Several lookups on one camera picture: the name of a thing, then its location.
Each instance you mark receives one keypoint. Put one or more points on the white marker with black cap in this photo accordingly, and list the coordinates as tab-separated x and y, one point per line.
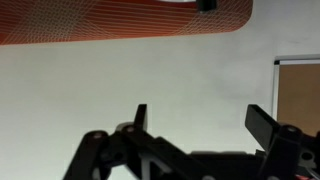
204	6

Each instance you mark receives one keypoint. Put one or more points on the cork bulletin board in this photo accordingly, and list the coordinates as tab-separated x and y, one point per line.
296	91

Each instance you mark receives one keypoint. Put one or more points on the white ceramic mug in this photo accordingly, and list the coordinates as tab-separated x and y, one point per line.
178	1

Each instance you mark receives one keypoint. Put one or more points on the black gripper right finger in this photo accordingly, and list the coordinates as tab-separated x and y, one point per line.
264	129

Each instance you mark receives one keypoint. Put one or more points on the red orange sofa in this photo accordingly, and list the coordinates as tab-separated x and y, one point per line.
45	21

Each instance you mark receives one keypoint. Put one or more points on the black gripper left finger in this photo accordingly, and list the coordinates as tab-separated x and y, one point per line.
140	120

